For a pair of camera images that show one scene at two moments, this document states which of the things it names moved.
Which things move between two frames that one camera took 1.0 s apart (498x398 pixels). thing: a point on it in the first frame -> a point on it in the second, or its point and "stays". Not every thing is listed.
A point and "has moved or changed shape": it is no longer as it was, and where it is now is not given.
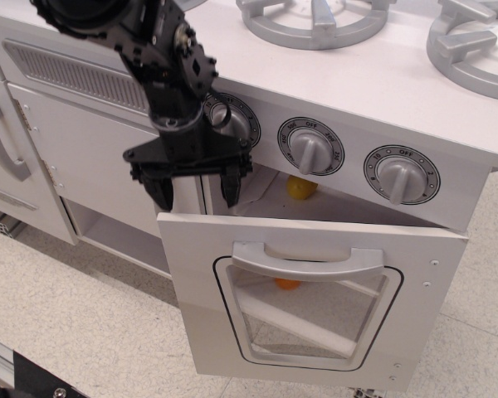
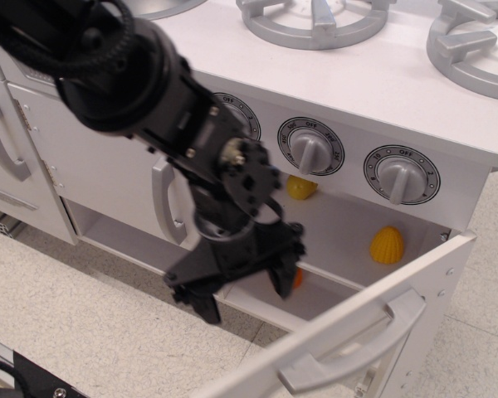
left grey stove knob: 231,115 stays
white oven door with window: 310,303 has moved or changed shape
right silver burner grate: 445,50 stays
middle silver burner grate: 323,35 stays
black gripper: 189,141 -> 233,247
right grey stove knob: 402,175 stays
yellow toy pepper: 300,189 stays
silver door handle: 186,196 -> 161,177
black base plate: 31,381 stays
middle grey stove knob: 311,146 stays
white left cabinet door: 17,182 stays
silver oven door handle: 255,257 -> 406,308
